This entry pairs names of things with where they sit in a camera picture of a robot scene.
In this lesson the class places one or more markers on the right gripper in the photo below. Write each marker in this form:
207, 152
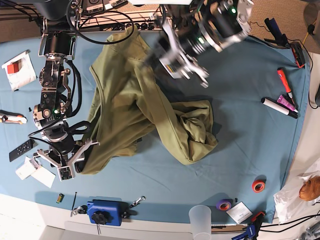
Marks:
67, 152

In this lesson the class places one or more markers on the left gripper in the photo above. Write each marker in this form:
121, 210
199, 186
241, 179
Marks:
190, 42

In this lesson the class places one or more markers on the olive green t-shirt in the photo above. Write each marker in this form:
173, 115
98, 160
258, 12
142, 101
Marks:
128, 104

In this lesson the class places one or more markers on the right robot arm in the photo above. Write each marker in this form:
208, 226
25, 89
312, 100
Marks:
61, 92

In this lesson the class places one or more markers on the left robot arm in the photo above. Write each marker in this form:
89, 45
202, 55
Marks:
211, 25

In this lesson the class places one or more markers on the black zip tie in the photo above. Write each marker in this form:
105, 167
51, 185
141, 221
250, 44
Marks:
73, 204

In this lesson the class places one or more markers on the white paper card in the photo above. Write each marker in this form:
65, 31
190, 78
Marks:
44, 176

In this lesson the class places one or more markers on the small green battery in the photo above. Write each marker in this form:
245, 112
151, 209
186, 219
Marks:
60, 198

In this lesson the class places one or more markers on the white card box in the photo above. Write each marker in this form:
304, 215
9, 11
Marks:
29, 167

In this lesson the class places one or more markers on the black remote control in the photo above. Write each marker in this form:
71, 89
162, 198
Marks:
22, 149

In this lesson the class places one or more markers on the silver carabiner clip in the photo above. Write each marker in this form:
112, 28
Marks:
137, 201

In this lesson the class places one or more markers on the orange white utility knife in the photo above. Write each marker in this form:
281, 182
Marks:
12, 118

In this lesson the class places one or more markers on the blue table cloth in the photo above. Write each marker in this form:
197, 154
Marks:
255, 142

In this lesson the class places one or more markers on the small orange box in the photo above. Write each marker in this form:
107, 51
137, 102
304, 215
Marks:
12, 68

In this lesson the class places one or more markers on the white lint roller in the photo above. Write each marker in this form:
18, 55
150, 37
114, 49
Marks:
271, 104

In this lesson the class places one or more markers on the blue black bar clamp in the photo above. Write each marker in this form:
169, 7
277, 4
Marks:
280, 39

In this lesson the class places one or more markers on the pink tube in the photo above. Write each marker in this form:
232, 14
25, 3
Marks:
283, 101

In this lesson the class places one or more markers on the translucent plastic cup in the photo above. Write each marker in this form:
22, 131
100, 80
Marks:
200, 222

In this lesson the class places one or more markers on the orange black clamp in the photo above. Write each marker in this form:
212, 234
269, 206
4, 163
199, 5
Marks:
298, 54

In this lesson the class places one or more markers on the purple tape roll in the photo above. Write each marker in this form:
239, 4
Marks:
224, 204

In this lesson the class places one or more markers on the white printed card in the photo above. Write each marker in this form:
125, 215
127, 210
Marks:
239, 213

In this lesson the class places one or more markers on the orange tape roll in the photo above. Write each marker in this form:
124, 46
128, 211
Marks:
258, 185

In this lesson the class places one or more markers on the blue spring clamp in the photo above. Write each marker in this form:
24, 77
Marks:
252, 230

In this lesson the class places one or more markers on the white plastic bag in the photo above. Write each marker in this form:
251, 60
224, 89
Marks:
288, 204

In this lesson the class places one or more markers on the brown bread roll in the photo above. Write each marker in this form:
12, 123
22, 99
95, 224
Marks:
310, 189

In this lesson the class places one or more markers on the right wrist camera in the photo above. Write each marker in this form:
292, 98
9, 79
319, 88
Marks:
65, 173

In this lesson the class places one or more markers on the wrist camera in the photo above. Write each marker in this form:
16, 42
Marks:
65, 173
174, 64

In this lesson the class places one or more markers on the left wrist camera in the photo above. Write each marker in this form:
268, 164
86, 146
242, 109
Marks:
174, 64

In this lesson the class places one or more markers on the blue clamp mount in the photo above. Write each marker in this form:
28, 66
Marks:
107, 212

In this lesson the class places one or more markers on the orange handled screwdriver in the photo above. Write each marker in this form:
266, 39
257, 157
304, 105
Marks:
283, 78

